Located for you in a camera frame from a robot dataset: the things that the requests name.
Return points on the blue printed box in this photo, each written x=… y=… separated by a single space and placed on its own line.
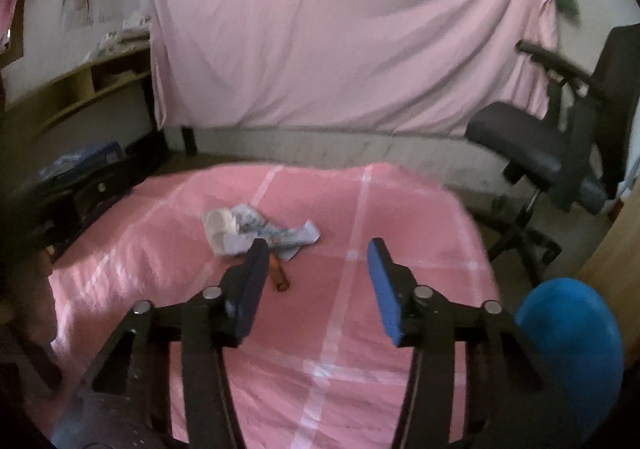
x=82 y=159

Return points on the white printed sachet wrapper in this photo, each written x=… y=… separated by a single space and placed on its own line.
x=272 y=231

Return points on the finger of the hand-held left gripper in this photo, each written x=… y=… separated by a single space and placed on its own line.
x=100 y=191

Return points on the pink hanging sheet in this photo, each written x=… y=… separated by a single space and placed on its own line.
x=350 y=29

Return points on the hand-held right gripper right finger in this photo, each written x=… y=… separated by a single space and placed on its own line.
x=385 y=294

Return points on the wooden shelf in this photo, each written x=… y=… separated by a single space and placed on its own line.
x=75 y=84

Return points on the pink checked tablecloth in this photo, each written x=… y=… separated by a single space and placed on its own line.
x=400 y=229

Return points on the grey office chair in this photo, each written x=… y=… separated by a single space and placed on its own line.
x=530 y=144

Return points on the green wall item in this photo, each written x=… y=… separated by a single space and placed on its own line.
x=566 y=1

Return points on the pile of papers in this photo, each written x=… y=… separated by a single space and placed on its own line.
x=125 y=34

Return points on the pink cloth strip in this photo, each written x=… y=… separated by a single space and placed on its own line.
x=12 y=4

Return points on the white plastic lid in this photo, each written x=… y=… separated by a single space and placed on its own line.
x=220 y=221

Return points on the small brown stick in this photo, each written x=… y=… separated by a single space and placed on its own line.
x=280 y=276

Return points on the blue round stool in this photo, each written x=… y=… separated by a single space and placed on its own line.
x=575 y=349

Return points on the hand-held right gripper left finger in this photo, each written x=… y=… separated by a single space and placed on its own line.
x=251 y=291

